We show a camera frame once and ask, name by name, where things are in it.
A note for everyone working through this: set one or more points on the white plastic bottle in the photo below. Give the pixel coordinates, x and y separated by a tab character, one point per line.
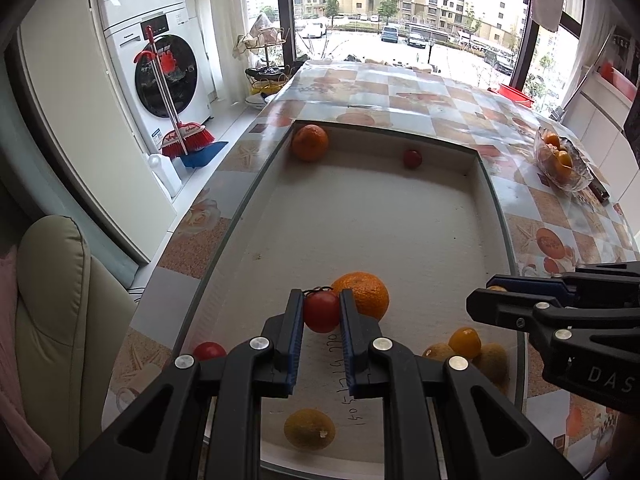
162	170

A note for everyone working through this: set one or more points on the large red tomato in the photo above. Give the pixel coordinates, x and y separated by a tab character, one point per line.
412	158

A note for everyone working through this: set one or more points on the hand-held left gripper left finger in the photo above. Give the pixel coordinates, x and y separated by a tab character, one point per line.
297	330

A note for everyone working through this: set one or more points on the smooth orange fruit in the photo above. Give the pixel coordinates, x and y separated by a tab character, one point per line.
310	142

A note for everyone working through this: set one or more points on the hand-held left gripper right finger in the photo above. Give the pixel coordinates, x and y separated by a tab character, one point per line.
347	330

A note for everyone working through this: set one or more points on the small red cherry tomato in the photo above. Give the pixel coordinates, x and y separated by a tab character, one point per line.
321	311
209	351

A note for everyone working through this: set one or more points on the cream leather chair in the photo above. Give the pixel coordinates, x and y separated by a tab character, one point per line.
55	310

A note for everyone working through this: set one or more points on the red broom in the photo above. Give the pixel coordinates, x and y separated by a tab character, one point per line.
187	137

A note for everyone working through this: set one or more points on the clear glass bowl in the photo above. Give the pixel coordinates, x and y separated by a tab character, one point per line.
575	180

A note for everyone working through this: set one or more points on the white cabinet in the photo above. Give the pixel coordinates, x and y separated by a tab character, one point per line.
600	120

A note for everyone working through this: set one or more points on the blue dustpan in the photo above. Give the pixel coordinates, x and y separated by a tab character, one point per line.
202	156

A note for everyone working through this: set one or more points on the white washing machine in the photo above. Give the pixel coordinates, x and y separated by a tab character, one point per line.
155	75

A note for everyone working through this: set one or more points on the large orange mandarin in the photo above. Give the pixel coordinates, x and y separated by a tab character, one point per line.
367	292

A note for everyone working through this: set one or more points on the dark car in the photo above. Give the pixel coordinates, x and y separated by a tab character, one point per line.
416	39

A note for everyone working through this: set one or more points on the white car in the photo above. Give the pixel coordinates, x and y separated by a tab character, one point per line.
312	29

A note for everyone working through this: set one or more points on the red plastic bucket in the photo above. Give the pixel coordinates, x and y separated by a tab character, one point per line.
515	94

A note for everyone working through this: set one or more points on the grey hanging cloth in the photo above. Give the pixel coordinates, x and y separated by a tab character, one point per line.
545	5

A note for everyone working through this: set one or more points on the grey rectangular tray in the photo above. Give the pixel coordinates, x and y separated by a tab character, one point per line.
375	210

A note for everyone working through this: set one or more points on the red plastic basin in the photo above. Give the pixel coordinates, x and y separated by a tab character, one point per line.
620	80

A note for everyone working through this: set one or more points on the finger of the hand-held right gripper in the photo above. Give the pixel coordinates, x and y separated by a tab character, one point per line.
500	305
520	282

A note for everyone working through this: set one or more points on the pile of oranges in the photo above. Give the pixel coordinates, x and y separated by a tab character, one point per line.
564	160

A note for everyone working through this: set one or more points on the small brown kiwi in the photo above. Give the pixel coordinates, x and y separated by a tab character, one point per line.
492	360
437	352

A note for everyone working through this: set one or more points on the grey van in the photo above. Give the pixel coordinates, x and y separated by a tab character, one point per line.
390	33

